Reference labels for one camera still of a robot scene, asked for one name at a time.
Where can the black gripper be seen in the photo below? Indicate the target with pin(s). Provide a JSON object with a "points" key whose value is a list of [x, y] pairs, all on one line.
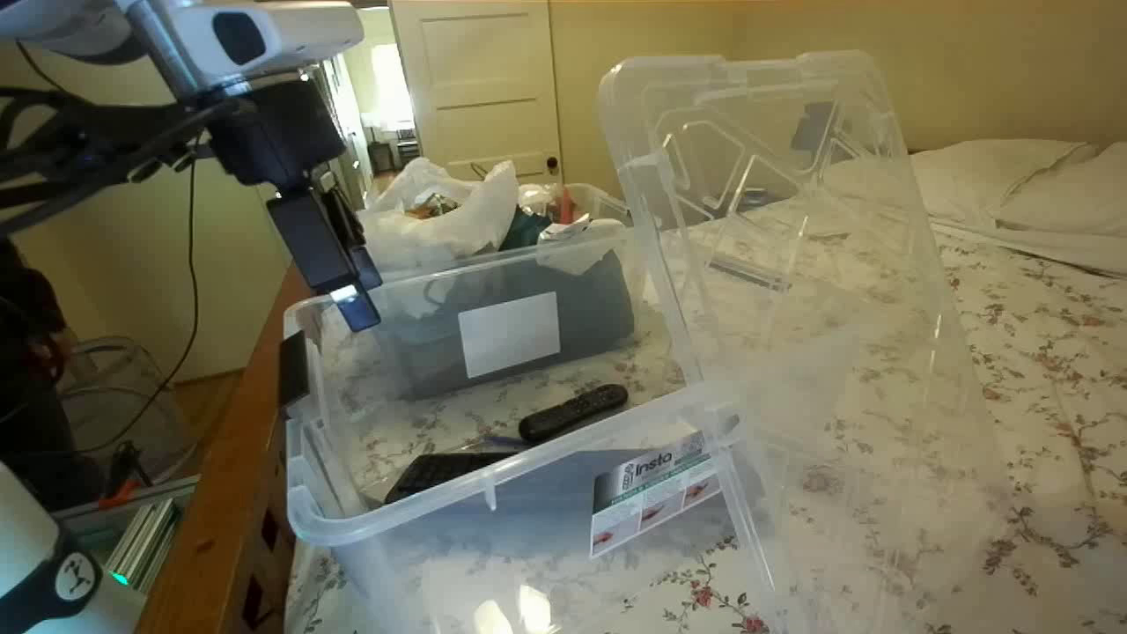
{"points": [[283, 133]]}

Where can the translucent white plastic bag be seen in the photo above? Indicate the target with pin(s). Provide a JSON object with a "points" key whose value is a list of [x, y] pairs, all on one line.
{"points": [[434, 239]]}

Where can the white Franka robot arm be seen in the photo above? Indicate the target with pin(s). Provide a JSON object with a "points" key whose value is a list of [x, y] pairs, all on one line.
{"points": [[270, 35]]}

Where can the blank white label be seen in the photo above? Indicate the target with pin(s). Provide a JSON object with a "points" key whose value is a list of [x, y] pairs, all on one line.
{"points": [[507, 334]]}

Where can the flat black rectangular object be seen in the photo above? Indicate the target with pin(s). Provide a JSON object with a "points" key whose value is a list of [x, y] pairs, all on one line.
{"points": [[441, 469]]}

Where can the white panel door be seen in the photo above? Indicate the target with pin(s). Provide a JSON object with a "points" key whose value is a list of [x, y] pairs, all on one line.
{"points": [[480, 81]]}

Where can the clear bin with printed label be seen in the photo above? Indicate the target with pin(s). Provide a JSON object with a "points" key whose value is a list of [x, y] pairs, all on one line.
{"points": [[319, 522]]}

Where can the wooden bed footboard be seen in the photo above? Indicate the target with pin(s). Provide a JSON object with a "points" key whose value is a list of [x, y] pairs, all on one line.
{"points": [[222, 515]]}

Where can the clear bin with blank label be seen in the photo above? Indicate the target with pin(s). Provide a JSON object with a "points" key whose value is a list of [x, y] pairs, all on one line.
{"points": [[599, 200]]}

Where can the black remote control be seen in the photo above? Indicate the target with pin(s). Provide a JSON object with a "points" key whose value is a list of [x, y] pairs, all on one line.
{"points": [[574, 408]]}

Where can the person in dark clothing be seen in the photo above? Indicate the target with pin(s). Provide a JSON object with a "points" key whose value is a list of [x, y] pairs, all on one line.
{"points": [[28, 387]]}

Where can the printed product label sticker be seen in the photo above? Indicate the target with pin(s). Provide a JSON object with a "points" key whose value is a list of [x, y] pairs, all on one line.
{"points": [[651, 497]]}

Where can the white device with black band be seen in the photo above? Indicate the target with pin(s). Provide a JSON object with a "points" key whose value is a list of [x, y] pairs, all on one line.
{"points": [[21, 540]]}

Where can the clear plastic bin lid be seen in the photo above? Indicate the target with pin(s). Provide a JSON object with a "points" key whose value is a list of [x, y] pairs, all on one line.
{"points": [[820, 232]]}

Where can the white pillow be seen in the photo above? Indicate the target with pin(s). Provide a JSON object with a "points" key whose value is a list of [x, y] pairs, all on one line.
{"points": [[986, 178], [1085, 194]]}

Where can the floral bedspread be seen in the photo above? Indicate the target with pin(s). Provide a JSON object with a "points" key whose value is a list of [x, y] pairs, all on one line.
{"points": [[1034, 387]]}

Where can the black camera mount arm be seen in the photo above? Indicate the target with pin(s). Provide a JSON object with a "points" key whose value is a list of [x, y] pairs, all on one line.
{"points": [[71, 181]]}

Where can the silver metal equipment frame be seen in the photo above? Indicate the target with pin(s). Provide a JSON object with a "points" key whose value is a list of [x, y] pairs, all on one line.
{"points": [[143, 540]]}

